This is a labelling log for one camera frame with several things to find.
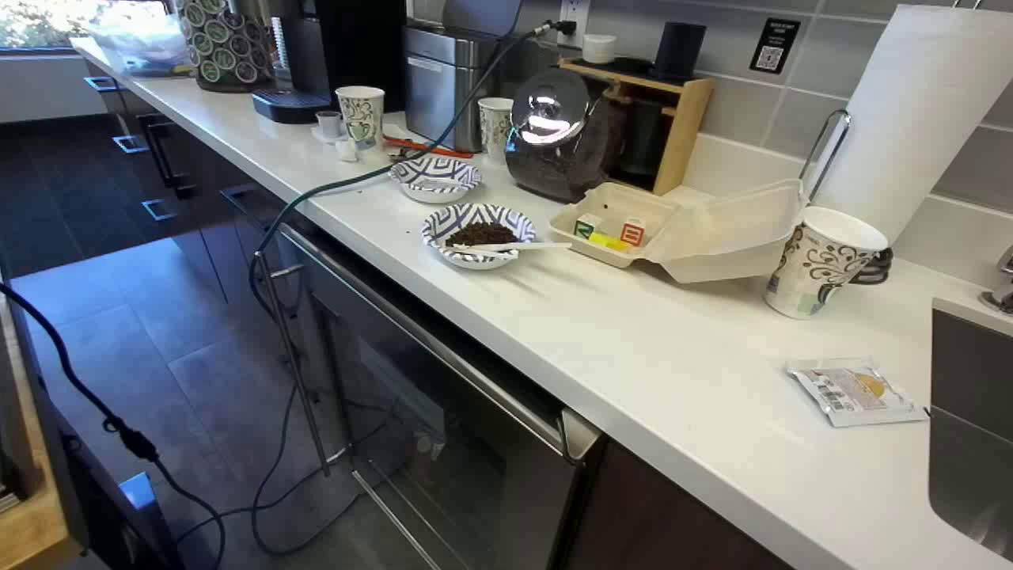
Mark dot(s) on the steel sink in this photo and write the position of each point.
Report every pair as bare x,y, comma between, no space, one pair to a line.
970,433

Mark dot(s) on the patterned plate with coffee grounds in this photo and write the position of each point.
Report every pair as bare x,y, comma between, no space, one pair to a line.
478,236

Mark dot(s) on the clear plastic packet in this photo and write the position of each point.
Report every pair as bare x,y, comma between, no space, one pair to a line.
852,393

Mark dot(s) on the blue patterned paper plate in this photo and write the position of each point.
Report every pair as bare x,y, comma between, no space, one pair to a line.
436,183

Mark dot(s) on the black wall placard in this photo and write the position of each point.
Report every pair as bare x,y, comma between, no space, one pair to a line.
775,46

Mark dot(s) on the clear plastic bag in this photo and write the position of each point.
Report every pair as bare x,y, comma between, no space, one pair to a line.
138,35

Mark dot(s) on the metal faucet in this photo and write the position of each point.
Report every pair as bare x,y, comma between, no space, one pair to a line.
1000,280

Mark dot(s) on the steel undercounter appliance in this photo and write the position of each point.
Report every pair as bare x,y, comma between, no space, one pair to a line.
444,422

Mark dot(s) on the wooden rack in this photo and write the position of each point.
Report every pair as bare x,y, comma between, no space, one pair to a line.
681,132

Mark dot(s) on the stainless steel box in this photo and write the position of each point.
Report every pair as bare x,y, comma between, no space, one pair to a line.
444,89

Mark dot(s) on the patterned paper cup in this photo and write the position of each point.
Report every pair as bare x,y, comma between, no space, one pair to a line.
495,128
362,119
817,265

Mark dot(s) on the beige plastic tray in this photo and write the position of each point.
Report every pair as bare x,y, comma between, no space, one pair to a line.
699,240

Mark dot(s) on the white paper towel roll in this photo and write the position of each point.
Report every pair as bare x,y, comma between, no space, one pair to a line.
918,117

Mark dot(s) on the small white creamer cup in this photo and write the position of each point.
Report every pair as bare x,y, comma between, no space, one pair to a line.
328,125

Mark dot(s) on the black cup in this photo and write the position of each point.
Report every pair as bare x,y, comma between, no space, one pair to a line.
679,52

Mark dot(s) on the Keurig coffee machine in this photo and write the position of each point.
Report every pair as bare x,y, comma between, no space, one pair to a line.
337,49

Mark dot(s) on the wooden table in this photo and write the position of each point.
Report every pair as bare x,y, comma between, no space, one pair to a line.
25,509

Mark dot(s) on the orange stirrer sticks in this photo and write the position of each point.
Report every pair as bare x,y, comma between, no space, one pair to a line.
430,146

